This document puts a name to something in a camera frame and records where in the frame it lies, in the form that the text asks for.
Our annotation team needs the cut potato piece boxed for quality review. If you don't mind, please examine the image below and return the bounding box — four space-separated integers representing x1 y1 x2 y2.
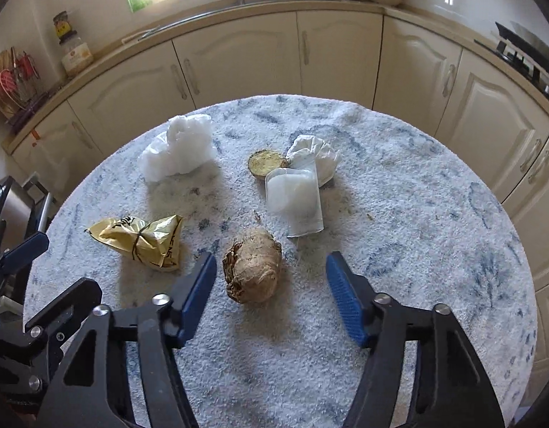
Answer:
248 151 289 180

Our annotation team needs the brown ginger root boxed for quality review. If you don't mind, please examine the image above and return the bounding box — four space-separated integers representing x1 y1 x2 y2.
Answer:
222 226 283 305

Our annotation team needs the cream cabinet door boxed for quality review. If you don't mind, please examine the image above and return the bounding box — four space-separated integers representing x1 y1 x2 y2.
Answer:
172 11 302 108
502 127 549 290
67 40 197 152
297 9 384 108
435 49 549 201
373 17 463 134
11 100 106 197

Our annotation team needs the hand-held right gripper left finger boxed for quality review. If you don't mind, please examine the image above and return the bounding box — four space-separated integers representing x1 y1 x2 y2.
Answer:
38 251 218 428

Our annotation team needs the dish rack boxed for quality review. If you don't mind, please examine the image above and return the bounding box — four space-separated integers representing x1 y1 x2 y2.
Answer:
0 47 50 121

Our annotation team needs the crumpled white plastic bag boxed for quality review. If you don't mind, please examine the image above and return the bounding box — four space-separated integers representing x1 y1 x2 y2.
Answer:
138 114 218 182

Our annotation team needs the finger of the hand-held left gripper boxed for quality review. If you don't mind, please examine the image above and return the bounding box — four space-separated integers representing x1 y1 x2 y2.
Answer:
0 232 51 286
24 276 103 357

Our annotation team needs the clear plastic cup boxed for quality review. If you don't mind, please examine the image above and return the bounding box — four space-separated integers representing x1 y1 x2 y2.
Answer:
265 166 325 238

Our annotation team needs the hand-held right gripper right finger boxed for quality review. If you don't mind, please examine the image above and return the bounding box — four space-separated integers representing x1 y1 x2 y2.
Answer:
325 251 507 428

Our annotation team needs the steel wok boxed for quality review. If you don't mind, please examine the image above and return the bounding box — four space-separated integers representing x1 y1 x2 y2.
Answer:
495 21 549 64

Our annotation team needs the steel kitchen sink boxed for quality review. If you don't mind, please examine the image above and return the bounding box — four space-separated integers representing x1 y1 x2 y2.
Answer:
123 0 347 44

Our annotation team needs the dark sauce bottle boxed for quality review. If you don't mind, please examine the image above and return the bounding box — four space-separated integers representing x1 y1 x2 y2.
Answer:
52 10 76 43

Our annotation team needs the crumpled gold snack wrapper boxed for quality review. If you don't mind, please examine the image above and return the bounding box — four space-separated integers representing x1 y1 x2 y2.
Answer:
85 214 186 272

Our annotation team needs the black gas stove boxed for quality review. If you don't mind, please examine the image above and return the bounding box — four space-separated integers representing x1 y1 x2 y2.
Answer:
474 38 549 99

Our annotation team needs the crumpled white paper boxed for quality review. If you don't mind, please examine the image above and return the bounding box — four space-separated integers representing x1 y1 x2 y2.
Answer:
286 134 342 188

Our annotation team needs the large glass jar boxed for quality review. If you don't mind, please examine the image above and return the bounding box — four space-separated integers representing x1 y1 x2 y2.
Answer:
60 31 94 76

